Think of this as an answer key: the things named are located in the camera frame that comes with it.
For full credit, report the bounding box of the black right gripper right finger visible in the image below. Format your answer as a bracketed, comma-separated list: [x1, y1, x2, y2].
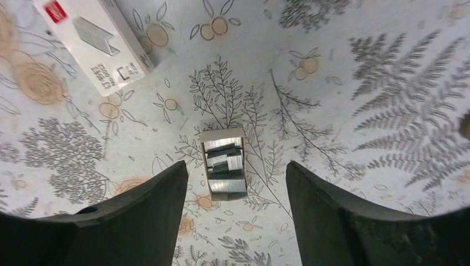
[285, 160, 434, 266]

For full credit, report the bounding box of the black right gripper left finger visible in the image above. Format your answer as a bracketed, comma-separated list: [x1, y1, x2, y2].
[37, 160, 190, 266]

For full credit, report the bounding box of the cardboard staple box sleeve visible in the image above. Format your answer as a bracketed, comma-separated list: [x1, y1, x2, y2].
[33, 0, 155, 96]

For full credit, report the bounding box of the floral tablecloth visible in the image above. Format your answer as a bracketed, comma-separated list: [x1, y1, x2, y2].
[1, 1, 469, 265]

